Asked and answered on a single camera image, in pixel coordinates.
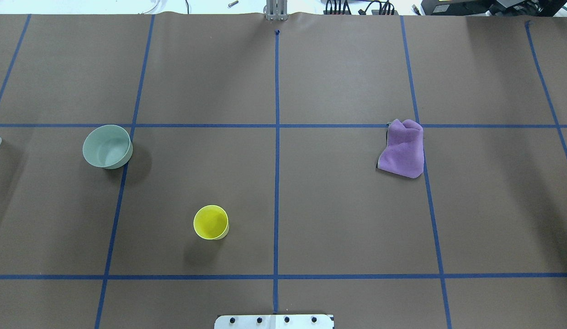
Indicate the aluminium frame post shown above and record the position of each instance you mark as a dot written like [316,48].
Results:
[276,10]

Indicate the purple fleece cloth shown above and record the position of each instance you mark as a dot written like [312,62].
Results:
[404,151]

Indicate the pale green plastic bowl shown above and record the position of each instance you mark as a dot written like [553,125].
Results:
[108,147]

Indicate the black cable connectors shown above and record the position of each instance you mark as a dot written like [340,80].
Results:
[359,7]

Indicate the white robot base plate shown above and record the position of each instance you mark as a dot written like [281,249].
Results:
[276,321]

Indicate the black equipment top right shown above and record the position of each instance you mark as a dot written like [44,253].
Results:
[539,8]

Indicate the yellow plastic cup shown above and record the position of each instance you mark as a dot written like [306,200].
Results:
[211,223]

